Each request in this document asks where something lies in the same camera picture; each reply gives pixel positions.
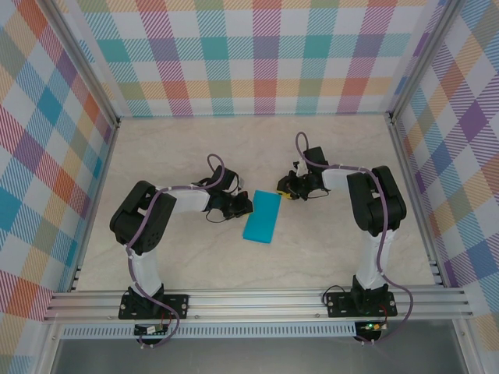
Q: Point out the small circuit board green light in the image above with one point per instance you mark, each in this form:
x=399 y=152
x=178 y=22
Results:
x=370 y=326

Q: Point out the grey metal panel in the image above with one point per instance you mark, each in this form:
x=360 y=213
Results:
x=253 y=356

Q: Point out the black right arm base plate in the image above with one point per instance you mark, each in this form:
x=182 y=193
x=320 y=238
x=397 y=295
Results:
x=336 y=308

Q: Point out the aluminium frame post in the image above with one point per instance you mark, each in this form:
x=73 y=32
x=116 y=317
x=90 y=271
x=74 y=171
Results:
x=423 y=58
x=81 y=58

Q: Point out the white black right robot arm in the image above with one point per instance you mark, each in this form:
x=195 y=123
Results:
x=339 y=179

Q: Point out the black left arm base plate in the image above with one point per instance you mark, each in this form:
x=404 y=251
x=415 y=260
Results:
x=179 y=305

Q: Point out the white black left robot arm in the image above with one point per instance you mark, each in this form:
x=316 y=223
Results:
x=187 y=202

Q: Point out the aluminium mounting rail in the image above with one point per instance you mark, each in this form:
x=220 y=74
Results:
x=253 y=305

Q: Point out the aluminium frame leg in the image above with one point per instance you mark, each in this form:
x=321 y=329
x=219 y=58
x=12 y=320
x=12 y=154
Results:
x=466 y=346
x=50 y=346

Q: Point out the aluminium side rail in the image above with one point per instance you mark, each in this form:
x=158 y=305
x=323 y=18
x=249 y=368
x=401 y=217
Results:
x=405 y=163
x=94 y=206

